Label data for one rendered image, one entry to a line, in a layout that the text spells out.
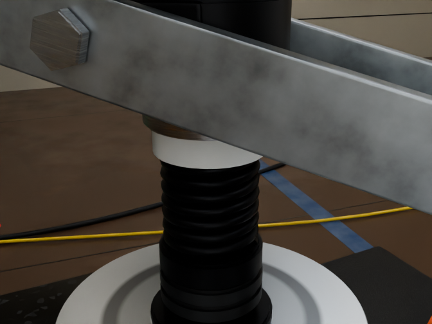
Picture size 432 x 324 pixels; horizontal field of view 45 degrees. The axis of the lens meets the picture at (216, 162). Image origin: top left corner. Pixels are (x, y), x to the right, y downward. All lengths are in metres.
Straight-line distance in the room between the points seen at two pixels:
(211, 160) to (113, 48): 0.08
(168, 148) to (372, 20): 5.83
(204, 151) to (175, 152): 0.02
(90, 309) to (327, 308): 0.17
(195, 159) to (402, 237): 2.03
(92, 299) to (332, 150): 0.23
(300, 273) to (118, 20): 0.25
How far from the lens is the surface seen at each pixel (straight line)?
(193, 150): 0.29
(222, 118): 0.25
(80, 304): 0.40
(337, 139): 0.24
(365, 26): 6.06
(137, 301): 0.39
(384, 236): 2.28
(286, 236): 2.20
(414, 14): 6.44
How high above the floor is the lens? 1.06
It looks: 21 degrees down
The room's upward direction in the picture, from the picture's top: straight up
